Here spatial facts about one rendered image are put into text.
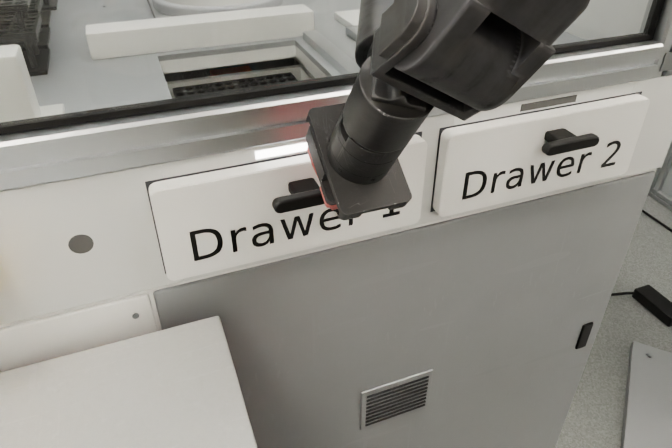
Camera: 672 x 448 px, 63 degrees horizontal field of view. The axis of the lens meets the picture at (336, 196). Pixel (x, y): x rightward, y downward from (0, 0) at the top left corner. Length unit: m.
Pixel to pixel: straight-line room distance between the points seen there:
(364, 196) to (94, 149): 0.24
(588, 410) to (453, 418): 0.63
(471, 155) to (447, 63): 0.33
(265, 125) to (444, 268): 0.34
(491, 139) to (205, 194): 0.32
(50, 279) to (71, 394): 0.11
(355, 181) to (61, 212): 0.27
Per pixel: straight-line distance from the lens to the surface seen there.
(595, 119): 0.75
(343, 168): 0.45
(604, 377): 1.70
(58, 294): 0.62
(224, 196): 0.55
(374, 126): 0.39
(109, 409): 0.58
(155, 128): 0.52
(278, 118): 0.54
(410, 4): 0.33
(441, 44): 0.32
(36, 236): 0.58
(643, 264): 2.13
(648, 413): 1.62
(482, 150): 0.65
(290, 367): 0.77
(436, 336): 0.85
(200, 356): 0.60
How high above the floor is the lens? 1.20
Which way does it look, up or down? 33 degrees down
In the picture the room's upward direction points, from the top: straight up
